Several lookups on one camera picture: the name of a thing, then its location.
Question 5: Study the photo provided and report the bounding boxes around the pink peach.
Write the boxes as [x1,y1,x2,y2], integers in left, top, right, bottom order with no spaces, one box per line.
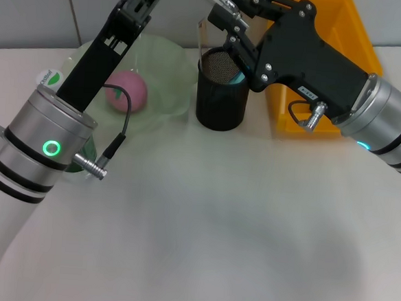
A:
[103,69,150,115]

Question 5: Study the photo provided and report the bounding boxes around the yellow plastic bin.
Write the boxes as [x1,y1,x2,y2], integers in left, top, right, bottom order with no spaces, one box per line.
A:
[256,0,389,140]

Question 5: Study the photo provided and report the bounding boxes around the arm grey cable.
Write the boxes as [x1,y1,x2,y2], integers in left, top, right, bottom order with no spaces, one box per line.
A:
[287,99,315,129]
[98,84,134,162]

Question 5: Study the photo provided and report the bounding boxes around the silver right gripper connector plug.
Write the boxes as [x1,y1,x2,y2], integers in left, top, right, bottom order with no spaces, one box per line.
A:
[297,98,329,133]

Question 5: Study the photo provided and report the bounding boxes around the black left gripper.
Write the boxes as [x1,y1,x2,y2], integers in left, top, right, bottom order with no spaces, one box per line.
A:
[54,0,171,118]

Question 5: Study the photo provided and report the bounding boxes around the blue scissors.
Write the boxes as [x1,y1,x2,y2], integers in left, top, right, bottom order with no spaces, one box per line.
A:
[228,69,247,87]

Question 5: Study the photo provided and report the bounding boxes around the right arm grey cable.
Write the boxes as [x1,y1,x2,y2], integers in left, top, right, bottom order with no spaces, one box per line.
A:
[287,99,315,129]

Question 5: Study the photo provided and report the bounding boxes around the black mesh pen holder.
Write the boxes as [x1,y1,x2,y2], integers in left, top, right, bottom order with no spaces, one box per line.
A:
[193,45,253,134]

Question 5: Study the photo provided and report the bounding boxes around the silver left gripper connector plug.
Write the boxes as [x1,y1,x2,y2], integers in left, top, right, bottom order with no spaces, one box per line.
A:
[72,151,111,182]

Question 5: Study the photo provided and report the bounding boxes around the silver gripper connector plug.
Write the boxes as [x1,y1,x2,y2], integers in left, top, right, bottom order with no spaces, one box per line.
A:
[72,151,111,182]
[297,98,329,133]

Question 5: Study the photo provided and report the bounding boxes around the left arm grey cable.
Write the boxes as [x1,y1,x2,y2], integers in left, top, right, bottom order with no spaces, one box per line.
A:
[98,84,134,162]

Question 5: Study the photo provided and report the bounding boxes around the translucent green fruit plate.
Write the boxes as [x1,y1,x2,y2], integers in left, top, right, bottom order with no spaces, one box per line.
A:
[58,27,202,147]

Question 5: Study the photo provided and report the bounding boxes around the clear green-label water bottle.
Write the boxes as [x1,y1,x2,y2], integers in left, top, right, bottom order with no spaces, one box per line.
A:
[28,67,104,185]

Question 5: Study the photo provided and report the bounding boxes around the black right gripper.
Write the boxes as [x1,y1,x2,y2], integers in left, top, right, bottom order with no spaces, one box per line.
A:
[200,0,383,123]

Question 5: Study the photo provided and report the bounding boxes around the clear plastic ruler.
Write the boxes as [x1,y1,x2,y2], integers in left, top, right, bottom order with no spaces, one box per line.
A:
[193,16,210,69]

